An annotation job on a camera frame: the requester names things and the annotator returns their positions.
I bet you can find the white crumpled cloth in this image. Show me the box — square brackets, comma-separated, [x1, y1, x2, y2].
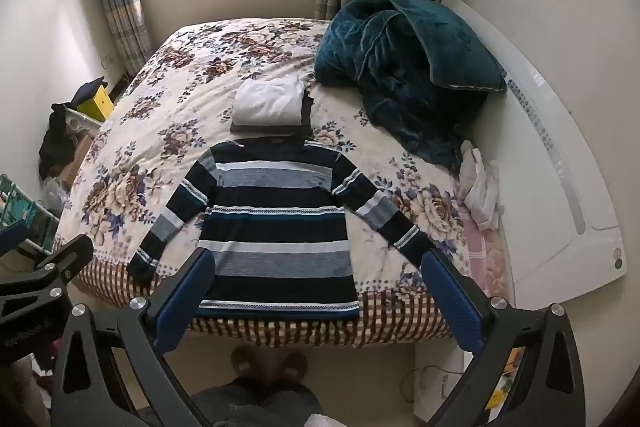
[459, 141, 501, 230]

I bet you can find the clear plastic bag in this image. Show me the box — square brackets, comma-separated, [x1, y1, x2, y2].
[40, 177, 73, 218]

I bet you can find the white folded garment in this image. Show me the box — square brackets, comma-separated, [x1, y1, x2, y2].
[234, 74, 307, 126]

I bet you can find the cardboard box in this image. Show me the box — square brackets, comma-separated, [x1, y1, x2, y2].
[62, 134, 96, 188]

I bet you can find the striped navy sweater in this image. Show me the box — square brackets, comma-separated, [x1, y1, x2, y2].
[126, 139, 437, 320]

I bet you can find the thin floor cable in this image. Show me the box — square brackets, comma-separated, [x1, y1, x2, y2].
[412, 364, 468, 403]

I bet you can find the yellow box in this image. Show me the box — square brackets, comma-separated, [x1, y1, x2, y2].
[76, 86, 115, 122]

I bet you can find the black clothing heap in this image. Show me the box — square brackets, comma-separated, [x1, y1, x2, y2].
[39, 103, 76, 178]

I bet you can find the grey slipper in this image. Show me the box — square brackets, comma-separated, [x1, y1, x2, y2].
[277, 352, 309, 380]
[230, 346, 263, 378]

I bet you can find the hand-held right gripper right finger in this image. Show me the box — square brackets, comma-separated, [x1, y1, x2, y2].
[421, 249, 586, 427]

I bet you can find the pink checked sheet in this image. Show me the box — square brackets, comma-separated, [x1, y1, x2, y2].
[457, 197, 516, 303]

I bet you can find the green wire rack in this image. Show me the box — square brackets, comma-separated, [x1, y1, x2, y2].
[0, 173, 61, 255]

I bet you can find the floral bed blanket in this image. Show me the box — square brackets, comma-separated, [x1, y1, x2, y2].
[52, 18, 473, 350]

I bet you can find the white ornate rack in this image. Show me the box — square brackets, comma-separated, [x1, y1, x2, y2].
[65, 109, 103, 138]

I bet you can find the grey folded garment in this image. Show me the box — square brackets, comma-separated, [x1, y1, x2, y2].
[230, 119, 306, 138]

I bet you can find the white headboard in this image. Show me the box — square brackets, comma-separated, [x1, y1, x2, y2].
[440, 0, 630, 308]

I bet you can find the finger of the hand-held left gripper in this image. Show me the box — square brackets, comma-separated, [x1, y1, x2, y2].
[0, 219, 29, 258]
[0, 233, 95, 308]

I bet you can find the white bed frame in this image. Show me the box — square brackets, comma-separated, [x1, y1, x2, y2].
[414, 338, 468, 404]

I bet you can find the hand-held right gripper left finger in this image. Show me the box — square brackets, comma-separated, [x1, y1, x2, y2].
[50, 248, 217, 427]

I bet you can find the dark cloth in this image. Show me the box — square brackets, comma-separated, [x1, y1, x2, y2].
[70, 77, 107, 105]

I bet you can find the dark teal garment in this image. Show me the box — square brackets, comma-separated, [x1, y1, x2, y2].
[314, 0, 508, 172]

